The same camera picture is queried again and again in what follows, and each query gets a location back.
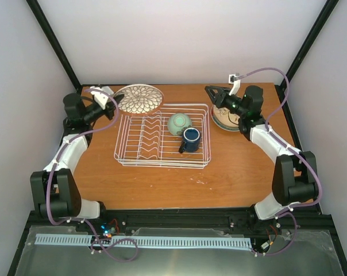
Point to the beige bird painted plate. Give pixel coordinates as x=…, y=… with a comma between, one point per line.
x=218, y=111

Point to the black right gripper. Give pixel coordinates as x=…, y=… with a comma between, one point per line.
x=218, y=100

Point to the black enclosure frame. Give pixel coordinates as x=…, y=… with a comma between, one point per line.
x=322, y=262

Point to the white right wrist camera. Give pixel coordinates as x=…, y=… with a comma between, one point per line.
x=235, y=81

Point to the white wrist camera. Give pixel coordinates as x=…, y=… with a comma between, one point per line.
x=235, y=81
x=101, y=98

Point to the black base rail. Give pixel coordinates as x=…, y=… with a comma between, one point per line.
x=233, y=220

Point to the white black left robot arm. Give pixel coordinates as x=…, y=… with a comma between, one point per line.
x=54, y=190

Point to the light blue cable duct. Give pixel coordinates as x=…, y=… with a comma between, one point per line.
x=150, y=242

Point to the dark blue ceramic mug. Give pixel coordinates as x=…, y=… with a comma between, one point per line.
x=191, y=138

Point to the floral patterned plate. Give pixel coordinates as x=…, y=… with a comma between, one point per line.
x=139, y=99

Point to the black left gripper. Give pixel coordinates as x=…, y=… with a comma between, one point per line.
x=110, y=107

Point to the white wire dish rack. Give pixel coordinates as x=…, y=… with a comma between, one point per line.
x=145, y=141

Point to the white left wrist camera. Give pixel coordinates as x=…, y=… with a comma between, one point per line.
x=101, y=98

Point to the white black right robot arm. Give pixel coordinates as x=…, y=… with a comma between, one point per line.
x=295, y=182

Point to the green floral ceramic bowl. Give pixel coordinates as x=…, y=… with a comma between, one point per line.
x=177, y=123

